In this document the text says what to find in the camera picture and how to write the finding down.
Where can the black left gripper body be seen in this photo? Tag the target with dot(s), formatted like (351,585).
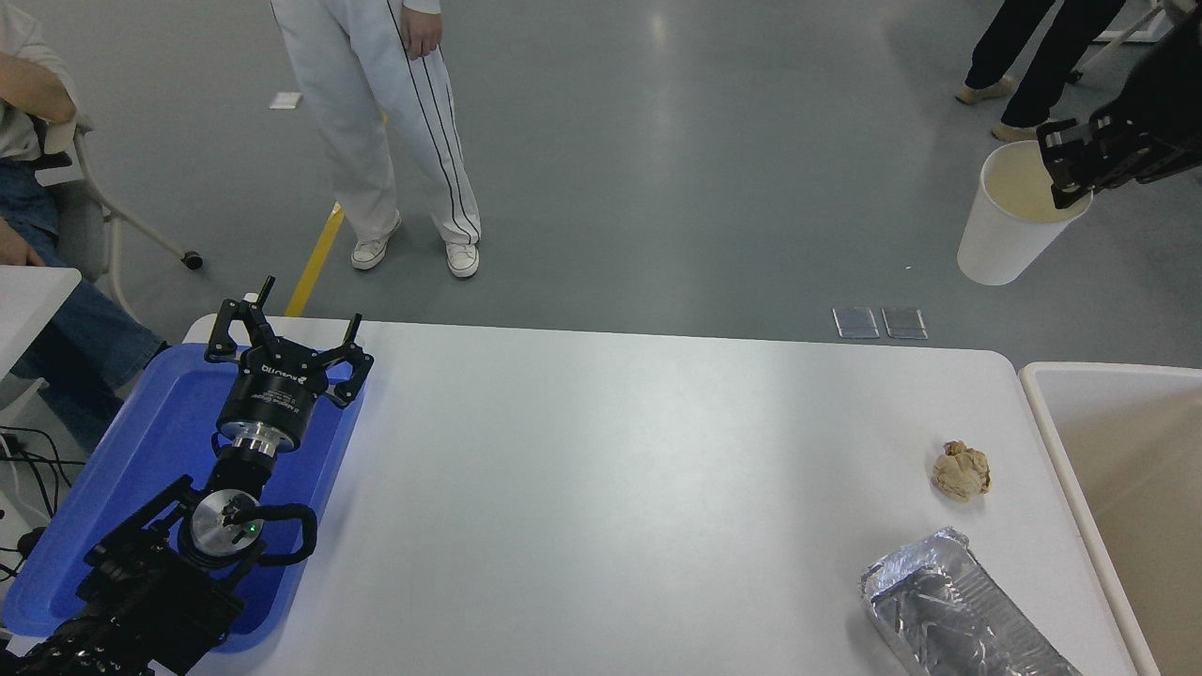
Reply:
(272,399)

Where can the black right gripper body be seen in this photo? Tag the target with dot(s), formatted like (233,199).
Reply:
(1174,94)

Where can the white paper cup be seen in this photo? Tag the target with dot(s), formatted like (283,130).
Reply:
(1005,235)

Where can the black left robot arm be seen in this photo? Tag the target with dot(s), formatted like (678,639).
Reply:
(141,582)

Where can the person's forearm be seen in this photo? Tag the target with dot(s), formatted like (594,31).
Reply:
(38,94)

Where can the person's hand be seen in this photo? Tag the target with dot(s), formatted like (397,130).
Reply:
(17,252)
(423,28)

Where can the white-legged chair with casters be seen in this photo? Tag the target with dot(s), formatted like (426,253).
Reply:
(1122,38)

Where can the person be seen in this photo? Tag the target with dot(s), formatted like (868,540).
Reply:
(357,113)
(84,338)
(1052,56)

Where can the blue plastic tray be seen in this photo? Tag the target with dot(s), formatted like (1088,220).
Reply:
(150,441)

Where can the grey chair with casters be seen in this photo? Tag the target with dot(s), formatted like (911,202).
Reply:
(84,230)

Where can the small white table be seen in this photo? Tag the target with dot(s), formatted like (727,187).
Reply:
(33,300)

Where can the white paper label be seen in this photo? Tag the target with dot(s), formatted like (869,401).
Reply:
(285,99)

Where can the silver floor plate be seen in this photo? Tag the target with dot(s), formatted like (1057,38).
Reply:
(856,323)
(905,324)

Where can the large pale bin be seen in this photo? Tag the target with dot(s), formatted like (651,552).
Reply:
(1146,488)

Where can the crumpled tan paper ball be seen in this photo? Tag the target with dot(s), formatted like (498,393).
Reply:
(962,472)

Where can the silver foil tray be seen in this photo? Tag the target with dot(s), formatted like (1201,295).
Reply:
(939,610)

